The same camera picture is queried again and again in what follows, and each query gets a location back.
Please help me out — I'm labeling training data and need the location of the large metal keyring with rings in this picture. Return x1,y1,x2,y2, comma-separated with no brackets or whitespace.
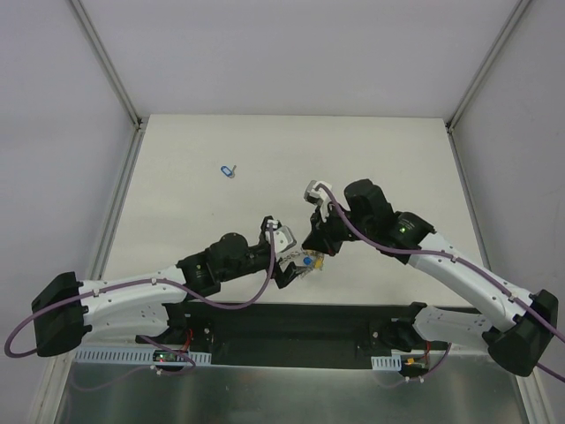
279,250,325,278

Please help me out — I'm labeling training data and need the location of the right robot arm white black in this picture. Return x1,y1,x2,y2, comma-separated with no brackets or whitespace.
303,179,564,377

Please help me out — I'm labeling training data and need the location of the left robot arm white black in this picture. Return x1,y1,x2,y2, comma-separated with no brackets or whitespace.
32,216,314,357

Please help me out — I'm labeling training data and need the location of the blue tagged key on table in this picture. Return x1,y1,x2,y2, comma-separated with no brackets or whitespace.
220,165,237,178

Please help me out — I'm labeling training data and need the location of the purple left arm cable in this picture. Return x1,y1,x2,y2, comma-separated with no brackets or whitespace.
4,223,279,392

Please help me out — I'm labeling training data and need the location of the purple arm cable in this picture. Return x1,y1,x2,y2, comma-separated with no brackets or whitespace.
318,184,565,385
4,223,279,392

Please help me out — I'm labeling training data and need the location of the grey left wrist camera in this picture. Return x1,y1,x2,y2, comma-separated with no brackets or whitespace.
264,218,297,258

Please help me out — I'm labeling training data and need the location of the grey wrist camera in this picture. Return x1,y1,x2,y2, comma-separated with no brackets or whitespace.
304,180,332,223
264,218,297,258

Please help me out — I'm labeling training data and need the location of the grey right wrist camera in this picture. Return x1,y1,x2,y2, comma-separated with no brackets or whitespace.
304,180,332,223

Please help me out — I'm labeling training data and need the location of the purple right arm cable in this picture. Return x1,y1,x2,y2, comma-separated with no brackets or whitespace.
318,184,565,385

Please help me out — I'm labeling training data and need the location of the right white cable duct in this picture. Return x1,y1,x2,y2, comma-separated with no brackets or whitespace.
371,354,403,372

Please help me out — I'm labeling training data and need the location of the white cable duct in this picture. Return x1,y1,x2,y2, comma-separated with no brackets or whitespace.
74,346,186,367
371,354,403,372

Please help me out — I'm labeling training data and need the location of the right side frame rail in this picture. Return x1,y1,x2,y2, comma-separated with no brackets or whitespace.
446,127,491,270

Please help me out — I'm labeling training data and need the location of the frame rail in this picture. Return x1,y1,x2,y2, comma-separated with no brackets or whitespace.
84,121,147,280
446,127,491,270

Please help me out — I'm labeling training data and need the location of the left side frame rail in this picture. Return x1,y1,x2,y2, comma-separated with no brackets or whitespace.
84,121,147,280

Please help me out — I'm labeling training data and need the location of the left white cable duct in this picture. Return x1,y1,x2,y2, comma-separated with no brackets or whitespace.
74,346,186,367

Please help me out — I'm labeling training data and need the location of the right aluminium frame post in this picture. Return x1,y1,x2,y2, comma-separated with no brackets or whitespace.
446,0,534,134

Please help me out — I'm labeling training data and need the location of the aluminium frame post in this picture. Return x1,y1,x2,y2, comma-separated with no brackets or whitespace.
446,0,534,134
67,0,144,129

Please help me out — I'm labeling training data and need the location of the left aluminium frame post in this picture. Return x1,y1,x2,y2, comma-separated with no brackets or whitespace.
67,0,144,129

